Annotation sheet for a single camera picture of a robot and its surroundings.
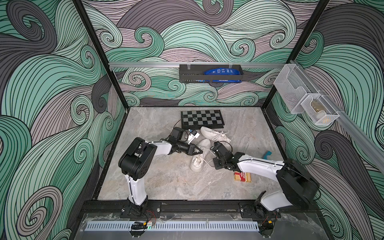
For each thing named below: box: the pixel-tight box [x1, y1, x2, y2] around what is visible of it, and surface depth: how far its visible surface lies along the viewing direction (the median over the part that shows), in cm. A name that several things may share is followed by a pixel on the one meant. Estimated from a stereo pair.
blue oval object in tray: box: [204, 67, 241, 75], surface depth 94 cm
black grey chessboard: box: [181, 109, 225, 130], surface depth 109 cm
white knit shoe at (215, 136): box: [200, 126, 232, 145], surface depth 98 cm
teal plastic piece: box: [262, 150, 273, 160], surface depth 94 cm
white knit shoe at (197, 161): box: [190, 138, 211, 173], surface depth 87 cm
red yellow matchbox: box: [233, 171, 252, 183], surface depth 84 cm
